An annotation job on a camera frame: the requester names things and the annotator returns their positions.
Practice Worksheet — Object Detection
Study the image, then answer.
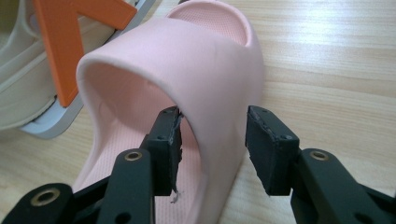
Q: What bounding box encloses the cream clog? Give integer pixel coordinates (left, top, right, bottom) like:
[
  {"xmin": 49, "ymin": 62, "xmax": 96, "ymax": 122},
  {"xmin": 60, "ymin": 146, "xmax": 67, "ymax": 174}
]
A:
[{"xmin": 0, "ymin": 0, "xmax": 120, "ymax": 132}]

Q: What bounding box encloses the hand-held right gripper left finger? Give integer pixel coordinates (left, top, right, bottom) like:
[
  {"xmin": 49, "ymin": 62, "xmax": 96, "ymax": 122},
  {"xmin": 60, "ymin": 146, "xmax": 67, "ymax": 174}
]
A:
[{"xmin": 96, "ymin": 105, "xmax": 183, "ymax": 224}]

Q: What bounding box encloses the white shoe rack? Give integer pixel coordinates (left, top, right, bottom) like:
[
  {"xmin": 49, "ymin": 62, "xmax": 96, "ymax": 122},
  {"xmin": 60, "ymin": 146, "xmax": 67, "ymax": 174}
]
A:
[{"xmin": 18, "ymin": 0, "xmax": 157, "ymax": 140}]

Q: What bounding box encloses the pink slipper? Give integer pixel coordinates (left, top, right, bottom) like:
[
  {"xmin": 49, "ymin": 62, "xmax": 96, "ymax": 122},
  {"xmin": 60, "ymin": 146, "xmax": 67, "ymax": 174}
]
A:
[{"xmin": 71, "ymin": 0, "xmax": 265, "ymax": 224}]

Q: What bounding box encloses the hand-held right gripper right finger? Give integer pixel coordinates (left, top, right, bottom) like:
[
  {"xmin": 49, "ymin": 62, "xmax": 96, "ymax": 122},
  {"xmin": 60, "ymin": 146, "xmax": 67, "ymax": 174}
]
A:
[{"xmin": 246, "ymin": 105, "xmax": 375, "ymax": 224}]

